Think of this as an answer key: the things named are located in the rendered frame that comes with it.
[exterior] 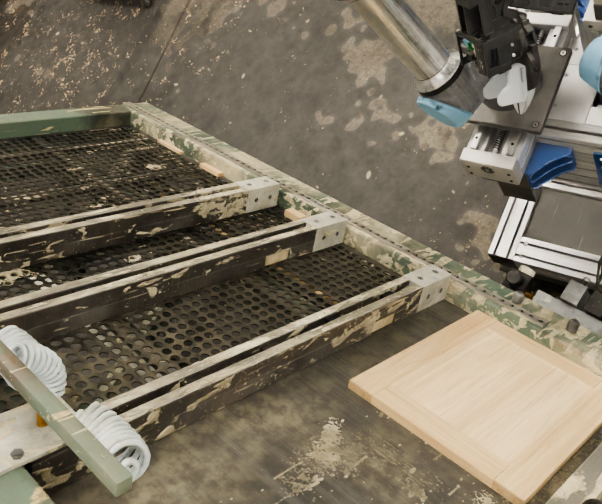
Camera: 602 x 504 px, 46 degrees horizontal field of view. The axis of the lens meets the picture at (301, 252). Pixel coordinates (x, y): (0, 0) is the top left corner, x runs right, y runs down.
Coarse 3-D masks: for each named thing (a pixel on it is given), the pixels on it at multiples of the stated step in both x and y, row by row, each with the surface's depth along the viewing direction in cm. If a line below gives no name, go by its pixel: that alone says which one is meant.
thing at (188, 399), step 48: (384, 288) 158; (432, 288) 166; (288, 336) 136; (336, 336) 142; (48, 384) 94; (192, 384) 116; (240, 384) 124; (0, 432) 95; (48, 432) 96; (144, 432) 110; (48, 480) 99
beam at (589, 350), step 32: (160, 128) 237; (192, 128) 241; (224, 160) 219; (256, 160) 224; (288, 192) 205; (320, 192) 210; (384, 256) 184; (448, 288) 173; (512, 320) 163; (576, 352) 154
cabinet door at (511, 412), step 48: (432, 336) 154; (480, 336) 158; (384, 384) 135; (432, 384) 138; (480, 384) 141; (528, 384) 144; (576, 384) 148; (432, 432) 125; (480, 432) 128; (528, 432) 130; (576, 432) 132; (480, 480) 119; (528, 480) 118
